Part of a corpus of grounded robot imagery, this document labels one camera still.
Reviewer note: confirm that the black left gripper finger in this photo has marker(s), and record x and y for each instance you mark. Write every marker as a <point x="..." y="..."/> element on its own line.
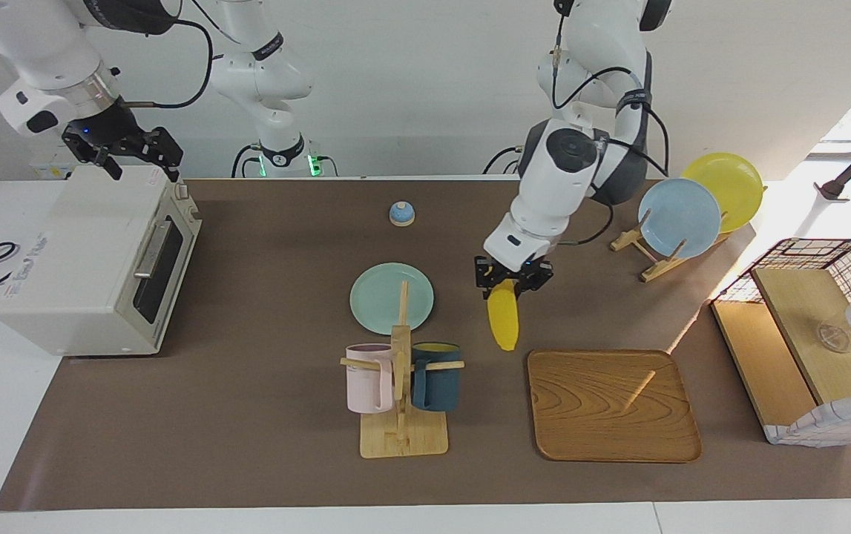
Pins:
<point x="520" y="289"/>
<point x="487" y="290"/>

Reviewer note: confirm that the wooden mug tree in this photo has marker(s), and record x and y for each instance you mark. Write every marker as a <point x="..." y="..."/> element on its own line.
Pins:
<point x="403" y="441"/>

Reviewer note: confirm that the wooden serving tray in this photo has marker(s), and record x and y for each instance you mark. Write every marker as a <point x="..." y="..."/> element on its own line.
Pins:
<point x="610" y="408"/>

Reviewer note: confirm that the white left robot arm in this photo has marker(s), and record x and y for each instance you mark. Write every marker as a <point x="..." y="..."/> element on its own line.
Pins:
<point x="566" y="170"/>

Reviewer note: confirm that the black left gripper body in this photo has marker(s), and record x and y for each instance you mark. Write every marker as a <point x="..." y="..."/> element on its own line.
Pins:
<point x="514" y="271"/>

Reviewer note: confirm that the brown table mat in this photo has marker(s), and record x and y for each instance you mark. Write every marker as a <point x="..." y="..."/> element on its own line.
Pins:
<point x="247" y="430"/>

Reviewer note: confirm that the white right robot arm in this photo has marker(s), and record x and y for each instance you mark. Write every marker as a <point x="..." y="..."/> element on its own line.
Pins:
<point x="39" y="52"/>

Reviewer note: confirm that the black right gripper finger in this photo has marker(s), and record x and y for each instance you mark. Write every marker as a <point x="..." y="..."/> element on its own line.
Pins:
<point x="113" y="169"/>
<point x="173" y="169"/>

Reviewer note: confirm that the light blue plate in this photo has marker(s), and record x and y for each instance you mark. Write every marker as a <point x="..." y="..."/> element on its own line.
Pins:
<point x="681" y="219"/>

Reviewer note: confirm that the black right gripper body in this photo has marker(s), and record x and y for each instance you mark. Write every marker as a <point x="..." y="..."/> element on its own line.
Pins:
<point x="113" y="137"/>

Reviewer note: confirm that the yellow plate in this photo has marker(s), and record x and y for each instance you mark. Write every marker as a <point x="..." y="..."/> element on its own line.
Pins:
<point x="737" y="193"/>

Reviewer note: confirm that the mint green plate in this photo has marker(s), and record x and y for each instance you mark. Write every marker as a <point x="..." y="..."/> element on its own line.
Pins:
<point x="380" y="297"/>

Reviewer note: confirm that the dark teal mug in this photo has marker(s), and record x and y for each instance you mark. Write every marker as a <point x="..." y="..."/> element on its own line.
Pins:
<point x="436" y="386"/>

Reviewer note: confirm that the silver oven knob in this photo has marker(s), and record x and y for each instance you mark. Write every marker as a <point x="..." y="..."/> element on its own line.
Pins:
<point x="192" y="213"/>
<point x="182" y="190"/>

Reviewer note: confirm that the small clear glass item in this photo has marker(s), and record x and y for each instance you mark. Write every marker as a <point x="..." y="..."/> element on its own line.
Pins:
<point x="833" y="339"/>

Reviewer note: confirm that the glass oven door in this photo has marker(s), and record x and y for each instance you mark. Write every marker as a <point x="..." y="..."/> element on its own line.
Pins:
<point x="158" y="289"/>

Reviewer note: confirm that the cream toaster oven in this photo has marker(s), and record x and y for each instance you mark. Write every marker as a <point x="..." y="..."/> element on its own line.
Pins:
<point x="61" y="259"/>

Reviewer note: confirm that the white wall outlet box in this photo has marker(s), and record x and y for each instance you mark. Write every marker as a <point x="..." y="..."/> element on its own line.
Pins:
<point x="50" y="167"/>

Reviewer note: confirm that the pink mug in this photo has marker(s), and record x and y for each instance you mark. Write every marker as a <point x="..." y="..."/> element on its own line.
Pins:
<point x="366" y="386"/>

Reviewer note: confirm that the wooden plate rack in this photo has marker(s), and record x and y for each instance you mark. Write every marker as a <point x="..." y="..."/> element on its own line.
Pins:
<point x="659" y="271"/>

